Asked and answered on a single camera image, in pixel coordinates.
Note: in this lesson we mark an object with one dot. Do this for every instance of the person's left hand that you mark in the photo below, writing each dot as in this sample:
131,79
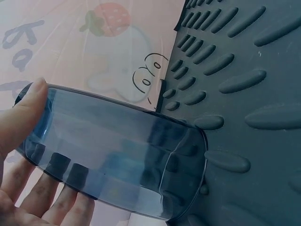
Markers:
14,212

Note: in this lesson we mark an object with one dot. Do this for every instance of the blue transparent glass cup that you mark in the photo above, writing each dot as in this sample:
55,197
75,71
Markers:
122,150

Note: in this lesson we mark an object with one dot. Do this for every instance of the dark grey ridged silicone mat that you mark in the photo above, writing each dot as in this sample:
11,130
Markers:
254,99

